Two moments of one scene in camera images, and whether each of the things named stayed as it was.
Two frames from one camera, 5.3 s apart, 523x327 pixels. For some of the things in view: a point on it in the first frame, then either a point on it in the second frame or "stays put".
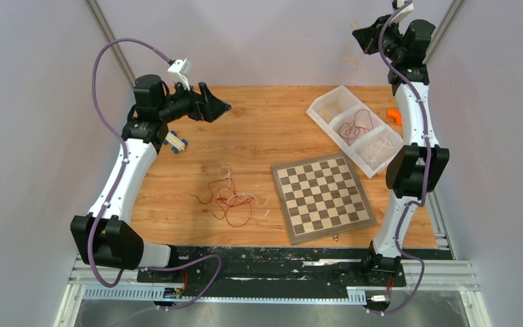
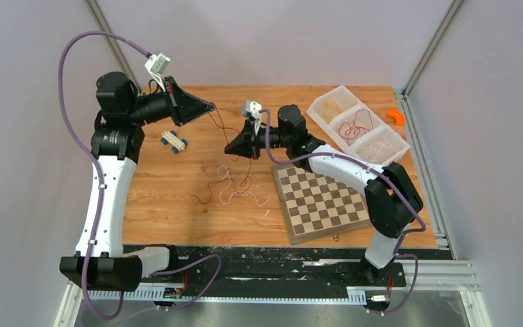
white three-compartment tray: x=357 y=131 stays put
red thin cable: x=225 y=199 → x=223 y=127
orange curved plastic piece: x=396 y=114 stays put
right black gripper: x=369 y=38 → x=246 y=144
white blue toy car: x=176 y=143 stays put
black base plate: x=272 y=267 stays put
